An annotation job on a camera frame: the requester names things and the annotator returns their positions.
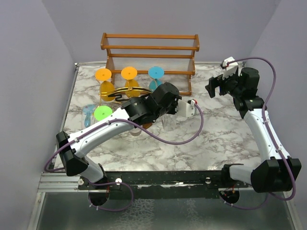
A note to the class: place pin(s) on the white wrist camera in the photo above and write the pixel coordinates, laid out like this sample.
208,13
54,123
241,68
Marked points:
230,66
186,109

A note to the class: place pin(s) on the black base frame bar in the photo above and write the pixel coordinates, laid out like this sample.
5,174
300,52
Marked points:
174,184

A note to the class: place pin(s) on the wooden shelf rack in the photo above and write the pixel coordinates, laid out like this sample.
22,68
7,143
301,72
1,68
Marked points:
174,53

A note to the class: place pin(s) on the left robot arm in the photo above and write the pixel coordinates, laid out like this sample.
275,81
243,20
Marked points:
135,112

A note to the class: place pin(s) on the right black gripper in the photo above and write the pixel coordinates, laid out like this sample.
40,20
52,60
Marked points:
216,82

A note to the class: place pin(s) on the blue plastic wine glass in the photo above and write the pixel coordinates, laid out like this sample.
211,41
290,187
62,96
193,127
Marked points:
156,73

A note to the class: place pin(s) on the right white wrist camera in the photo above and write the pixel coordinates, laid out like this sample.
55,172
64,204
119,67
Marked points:
230,66

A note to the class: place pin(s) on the blue packaged item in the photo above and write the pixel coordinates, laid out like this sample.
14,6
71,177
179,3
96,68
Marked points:
87,116

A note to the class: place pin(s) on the orange wine glass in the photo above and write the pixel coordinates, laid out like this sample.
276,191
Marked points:
129,74
103,76

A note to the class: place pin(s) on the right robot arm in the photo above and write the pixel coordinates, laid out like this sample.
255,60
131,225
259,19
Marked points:
278,170

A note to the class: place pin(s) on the gold wire wine glass rack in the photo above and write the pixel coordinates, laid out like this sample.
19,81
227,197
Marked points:
120,95

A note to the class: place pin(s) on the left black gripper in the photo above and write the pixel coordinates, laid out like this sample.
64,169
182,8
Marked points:
173,111

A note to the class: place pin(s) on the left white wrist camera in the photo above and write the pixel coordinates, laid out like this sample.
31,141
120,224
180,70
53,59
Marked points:
186,109

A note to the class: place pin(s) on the green plastic wine glass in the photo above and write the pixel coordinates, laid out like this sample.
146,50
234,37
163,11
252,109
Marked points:
101,112

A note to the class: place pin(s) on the clear glass cup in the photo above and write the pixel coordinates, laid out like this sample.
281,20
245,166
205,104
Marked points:
135,132

